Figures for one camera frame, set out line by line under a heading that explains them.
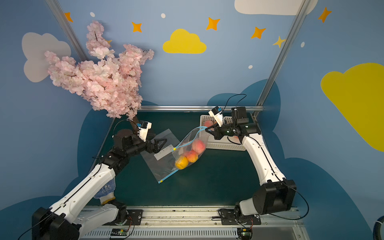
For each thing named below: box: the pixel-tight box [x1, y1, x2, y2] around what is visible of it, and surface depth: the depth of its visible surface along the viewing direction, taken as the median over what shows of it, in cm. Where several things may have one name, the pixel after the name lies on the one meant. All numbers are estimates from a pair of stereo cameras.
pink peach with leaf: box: [192, 139, 206, 155], surface depth 84 cm
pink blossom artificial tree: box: [44, 20, 155, 132], surface depth 64 cm
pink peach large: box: [184, 149, 199, 163], surface depth 86 cm
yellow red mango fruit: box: [175, 156, 189, 170], surface depth 85 cm
